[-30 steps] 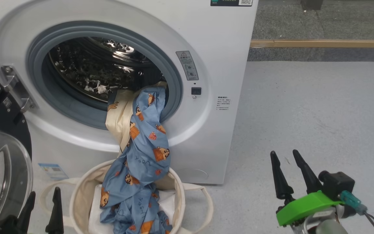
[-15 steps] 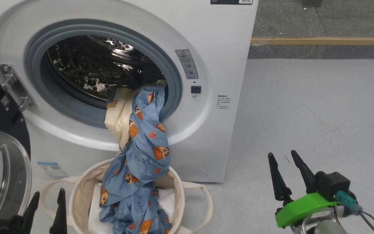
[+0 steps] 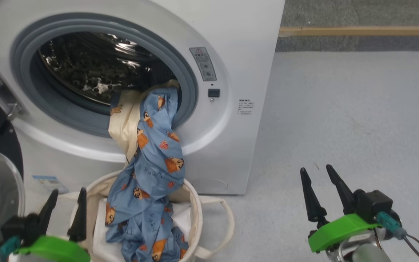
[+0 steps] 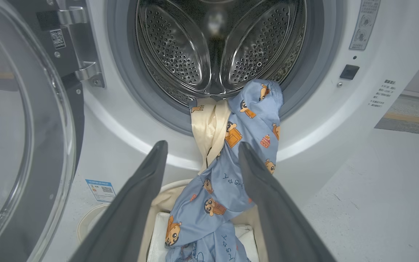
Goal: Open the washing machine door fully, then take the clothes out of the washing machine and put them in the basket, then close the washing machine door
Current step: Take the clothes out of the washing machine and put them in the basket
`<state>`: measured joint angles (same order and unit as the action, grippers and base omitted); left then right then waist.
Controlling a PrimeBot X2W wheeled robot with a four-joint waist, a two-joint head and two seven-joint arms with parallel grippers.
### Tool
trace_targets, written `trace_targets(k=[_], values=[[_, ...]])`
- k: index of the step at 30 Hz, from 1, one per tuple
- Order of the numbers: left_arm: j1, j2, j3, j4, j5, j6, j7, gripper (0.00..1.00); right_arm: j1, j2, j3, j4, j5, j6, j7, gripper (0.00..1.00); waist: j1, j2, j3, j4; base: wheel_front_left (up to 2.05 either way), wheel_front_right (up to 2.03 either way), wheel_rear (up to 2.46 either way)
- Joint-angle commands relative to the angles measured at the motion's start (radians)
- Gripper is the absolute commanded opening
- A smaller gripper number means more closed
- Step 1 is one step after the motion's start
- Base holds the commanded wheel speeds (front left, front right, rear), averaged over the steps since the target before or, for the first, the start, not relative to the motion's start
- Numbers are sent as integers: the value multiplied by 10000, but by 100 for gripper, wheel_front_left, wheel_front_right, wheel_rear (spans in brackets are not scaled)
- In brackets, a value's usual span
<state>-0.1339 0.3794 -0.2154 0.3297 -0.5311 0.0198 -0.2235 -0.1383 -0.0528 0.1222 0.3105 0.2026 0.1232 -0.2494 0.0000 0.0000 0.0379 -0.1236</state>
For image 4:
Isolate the blue energy label sticker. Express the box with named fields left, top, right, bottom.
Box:
left=85, top=179, right=116, bottom=202

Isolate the stainless steel washer drum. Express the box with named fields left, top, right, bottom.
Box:
left=136, top=0, right=307, bottom=106

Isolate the small QR code sticker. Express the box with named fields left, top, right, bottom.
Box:
left=49, top=29, right=67, bottom=50

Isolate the blue cartoon-print garment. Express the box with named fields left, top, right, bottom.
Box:
left=165, top=79, right=284, bottom=262

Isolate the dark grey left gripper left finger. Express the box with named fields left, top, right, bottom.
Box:
left=69, top=140, right=169, bottom=262

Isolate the white front-load washing machine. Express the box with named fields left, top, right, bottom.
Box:
left=42, top=0, right=419, bottom=262

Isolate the black door latch socket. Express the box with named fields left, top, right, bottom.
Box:
left=340, top=64, right=360, bottom=80

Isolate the washing machine glass door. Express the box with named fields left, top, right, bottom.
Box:
left=0, top=0, right=85, bottom=262

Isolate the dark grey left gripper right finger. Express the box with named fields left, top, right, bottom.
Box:
left=238, top=141, right=337, bottom=262

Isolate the cream canvas laundry basket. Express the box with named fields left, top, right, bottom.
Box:
left=77, top=178, right=268, bottom=262

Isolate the metal door hinge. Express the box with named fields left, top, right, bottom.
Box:
left=37, top=0, right=105, bottom=88

